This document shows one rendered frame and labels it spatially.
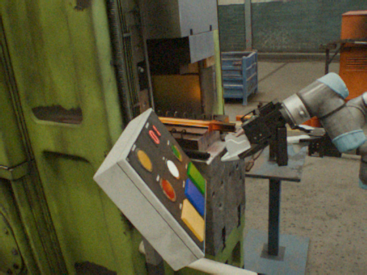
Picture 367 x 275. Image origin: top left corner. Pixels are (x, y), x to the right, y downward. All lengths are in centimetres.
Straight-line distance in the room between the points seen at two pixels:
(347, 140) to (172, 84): 102
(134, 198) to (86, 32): 55
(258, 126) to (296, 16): 819
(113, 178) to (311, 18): 844
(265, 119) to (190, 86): 82
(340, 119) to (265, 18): 840
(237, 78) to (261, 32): 426
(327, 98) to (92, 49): 66
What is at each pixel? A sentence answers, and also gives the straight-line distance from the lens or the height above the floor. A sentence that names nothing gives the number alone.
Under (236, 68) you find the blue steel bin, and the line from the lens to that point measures 512.
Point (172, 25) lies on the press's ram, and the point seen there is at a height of 141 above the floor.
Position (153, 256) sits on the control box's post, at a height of 83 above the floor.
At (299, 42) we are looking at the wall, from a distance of 904.
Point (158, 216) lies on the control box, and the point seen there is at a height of 107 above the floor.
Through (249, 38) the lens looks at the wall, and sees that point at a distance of 937.
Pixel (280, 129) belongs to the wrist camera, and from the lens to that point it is 89.
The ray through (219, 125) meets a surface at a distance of 135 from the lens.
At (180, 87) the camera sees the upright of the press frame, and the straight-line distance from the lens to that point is 167.
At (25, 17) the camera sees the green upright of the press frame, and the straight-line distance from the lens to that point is 134.
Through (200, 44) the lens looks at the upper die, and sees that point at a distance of 128.
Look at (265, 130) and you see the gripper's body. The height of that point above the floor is 115.
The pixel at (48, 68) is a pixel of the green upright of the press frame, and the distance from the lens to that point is 129.
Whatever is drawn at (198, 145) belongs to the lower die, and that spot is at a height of 96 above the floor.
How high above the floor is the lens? 146
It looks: 21 degrees down
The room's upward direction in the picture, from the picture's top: 5 degrees counter-clockwise
